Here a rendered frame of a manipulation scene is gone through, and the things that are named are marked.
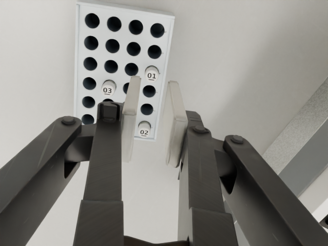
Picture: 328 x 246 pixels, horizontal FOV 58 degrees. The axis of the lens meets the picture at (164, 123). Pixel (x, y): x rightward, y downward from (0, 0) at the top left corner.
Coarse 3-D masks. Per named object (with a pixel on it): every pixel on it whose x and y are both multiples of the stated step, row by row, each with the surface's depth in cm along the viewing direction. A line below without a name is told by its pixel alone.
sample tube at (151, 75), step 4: (148, 68) 27; (152, 68) 27; (156, 68) 28; (148, 72) 26; (152, 72) 26; (156, 72) 26; (148, 76) 26; (152, 76) 26; (156, 76) 26; (148, 80) 27; (152, 80) 27; (156, 80) 27
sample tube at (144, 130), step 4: (140, 124) 29; (144, 124) 29; (148, 124) 30; (140, 128) 29; (144, 128) 29; (148, 128) 29; (140, 132) 29; (144, 132) 29; (148, 132) 29; (140, 136) 29; (144, 136) 29
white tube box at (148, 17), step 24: (96, 0) 28; (96, 24) 28; (120, 24) 29; (144, 24) 26; (168, 24) 26; (96, 48) 27; (120, 48) 27; (144, 48) 27; (168, 48) 27; (96, 72) 28; (120, 72) 28; (144, 72) 28; (96, 96) 29; (120, 96) 29; (144, 96) 29; (144, 120) 30
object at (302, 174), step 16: (320, 128) 26; (304, 144) 27; (320, 144) 25; (304, 160) 26; (320, 160) 24; (288, 176) 26; (304, 176) 25; (320, 176) 24; (304, 192) 24; (320, 192) 23; (320, 208) 22; (240, 240) 28
